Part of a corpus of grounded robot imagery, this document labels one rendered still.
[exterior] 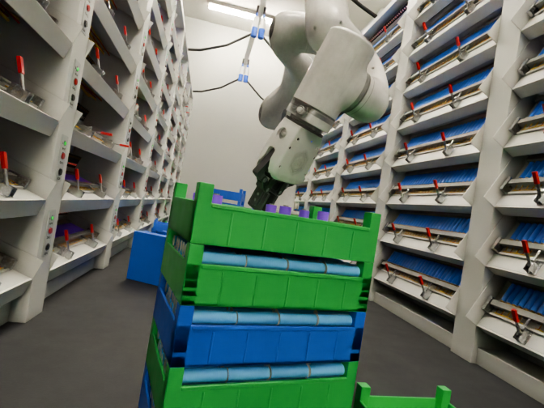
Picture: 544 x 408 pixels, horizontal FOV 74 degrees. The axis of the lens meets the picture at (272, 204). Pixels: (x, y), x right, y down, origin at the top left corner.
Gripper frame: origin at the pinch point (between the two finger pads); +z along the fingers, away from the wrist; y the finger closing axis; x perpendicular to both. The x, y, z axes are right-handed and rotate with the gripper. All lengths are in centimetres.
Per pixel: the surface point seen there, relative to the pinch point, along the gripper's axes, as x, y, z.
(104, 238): 88, 34, 70
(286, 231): -13.2, -9.7, -1.5
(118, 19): 135, 28, -14
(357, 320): -25.3, 3.2, 6.7
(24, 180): 52, -17, 29
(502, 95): -5, 83, -55
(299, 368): -24.1, -3.8, 16.0
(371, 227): -19.0, 3.3, -6.8
